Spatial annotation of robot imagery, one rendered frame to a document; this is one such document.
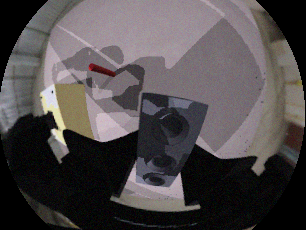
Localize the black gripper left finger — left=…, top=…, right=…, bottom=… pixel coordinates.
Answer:
left=63, top=128, right=138, bottom=197

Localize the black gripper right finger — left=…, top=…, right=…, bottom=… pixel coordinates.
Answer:
left=180, top=143, right=257, bottom=207

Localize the red peg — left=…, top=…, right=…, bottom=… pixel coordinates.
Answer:
left=89, top=63, right=116, bottom=78

